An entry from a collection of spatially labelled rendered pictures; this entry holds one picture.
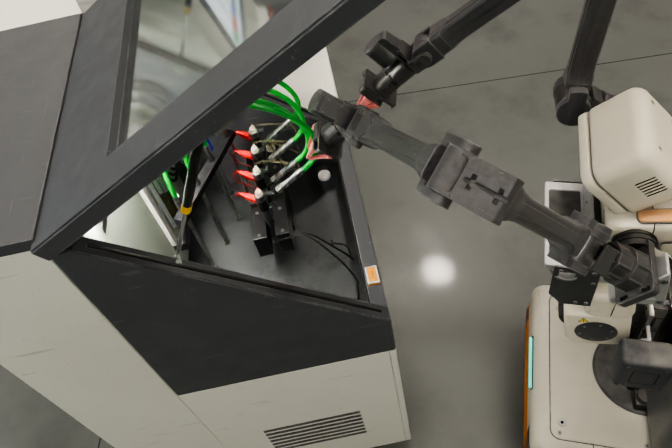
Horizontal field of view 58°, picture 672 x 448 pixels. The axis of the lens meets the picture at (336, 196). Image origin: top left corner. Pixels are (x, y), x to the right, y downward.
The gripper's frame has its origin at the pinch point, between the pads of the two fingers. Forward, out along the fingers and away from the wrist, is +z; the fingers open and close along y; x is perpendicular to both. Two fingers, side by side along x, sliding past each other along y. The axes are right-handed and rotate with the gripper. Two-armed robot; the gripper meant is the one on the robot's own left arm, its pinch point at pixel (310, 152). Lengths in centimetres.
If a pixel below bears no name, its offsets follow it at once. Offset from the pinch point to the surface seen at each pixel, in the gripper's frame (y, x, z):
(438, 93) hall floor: -126, 127, 85
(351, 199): 0.0, 22.5, 14.4
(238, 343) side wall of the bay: 43.7, -4.1, 20.6
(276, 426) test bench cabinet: 56, 30, 62
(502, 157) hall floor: -78, 141, 58
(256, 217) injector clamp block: 6.7, 0.8, 28.7
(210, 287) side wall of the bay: 38.4, -20.0, 2.0
